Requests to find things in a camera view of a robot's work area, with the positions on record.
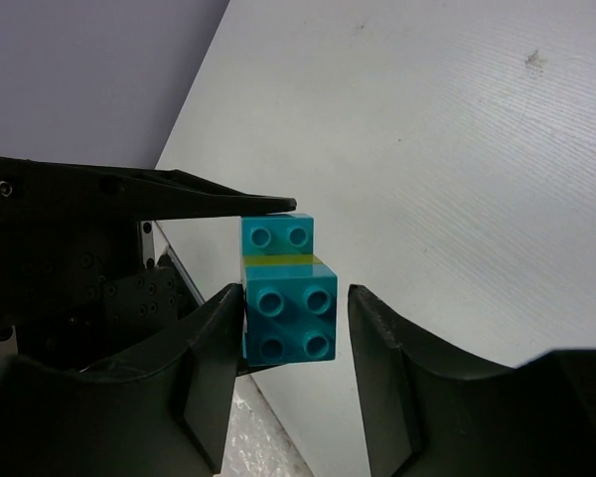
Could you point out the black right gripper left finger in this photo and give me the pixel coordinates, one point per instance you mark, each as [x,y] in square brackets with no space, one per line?
[159,408]

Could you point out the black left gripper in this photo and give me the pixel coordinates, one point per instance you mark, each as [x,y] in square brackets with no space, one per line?
[73,294]

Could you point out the cyan green lego cluster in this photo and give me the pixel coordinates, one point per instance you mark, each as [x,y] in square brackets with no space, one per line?
[290,294]

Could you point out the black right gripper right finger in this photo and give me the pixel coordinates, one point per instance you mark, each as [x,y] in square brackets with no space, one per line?
[430,408]

